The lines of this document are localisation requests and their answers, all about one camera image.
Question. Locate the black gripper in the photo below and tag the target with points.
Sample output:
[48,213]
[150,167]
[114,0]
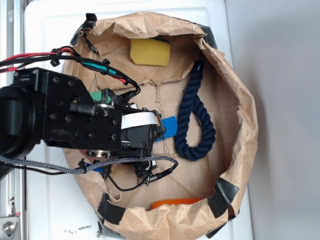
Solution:
[57,109]

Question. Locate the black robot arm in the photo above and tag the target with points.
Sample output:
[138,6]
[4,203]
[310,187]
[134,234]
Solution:
[10,122]

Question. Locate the green sponge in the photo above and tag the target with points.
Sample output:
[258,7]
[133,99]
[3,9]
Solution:
[98,97]

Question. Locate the yellow sponge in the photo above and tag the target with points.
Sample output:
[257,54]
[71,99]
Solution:
[149,51]

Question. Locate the orange sponge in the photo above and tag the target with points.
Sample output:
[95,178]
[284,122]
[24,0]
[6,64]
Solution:
[176,201]

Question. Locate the black tape strip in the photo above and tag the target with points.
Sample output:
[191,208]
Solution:
[88,24]
[211,233]
[110,212]
[224,194]

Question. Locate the brown paper bag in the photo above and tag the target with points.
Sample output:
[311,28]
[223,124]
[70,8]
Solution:
[229,103]

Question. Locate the aluminium frame rail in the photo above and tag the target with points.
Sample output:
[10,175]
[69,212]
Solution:
[12,181]

